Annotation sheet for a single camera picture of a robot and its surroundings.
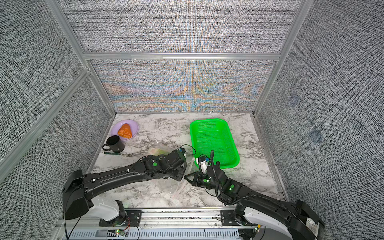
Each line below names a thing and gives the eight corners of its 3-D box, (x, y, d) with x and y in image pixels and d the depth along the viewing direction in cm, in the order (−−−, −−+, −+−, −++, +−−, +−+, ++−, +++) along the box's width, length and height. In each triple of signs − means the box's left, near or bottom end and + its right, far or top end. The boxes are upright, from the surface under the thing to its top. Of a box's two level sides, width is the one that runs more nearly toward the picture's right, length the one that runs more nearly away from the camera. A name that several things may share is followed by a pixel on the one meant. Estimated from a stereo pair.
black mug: (106, 152, 100) (100, 145, 92) (110, 143, 105) (104, 135, 97) (122, 152, 100) (117, 145, 92) (125, 143, 105) (120, 135, 97)
